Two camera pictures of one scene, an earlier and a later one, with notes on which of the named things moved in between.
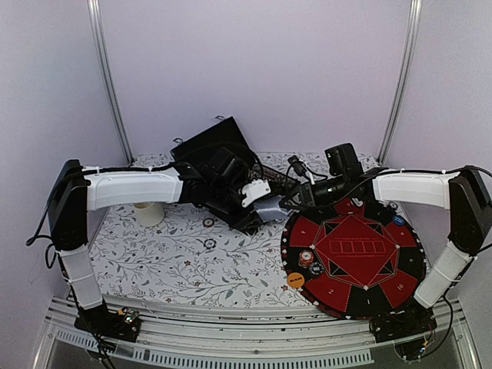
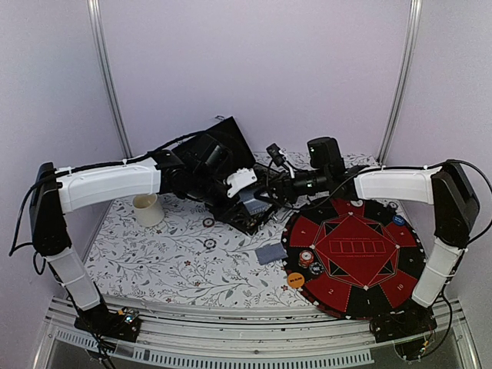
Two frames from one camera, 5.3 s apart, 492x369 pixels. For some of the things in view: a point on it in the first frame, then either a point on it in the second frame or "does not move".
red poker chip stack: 306,257 does not move
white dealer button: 358,203 does not move
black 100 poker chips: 316,268 does not move
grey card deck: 269,210 → 270,253
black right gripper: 307,197 → 283,187
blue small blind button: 398,221 does not move
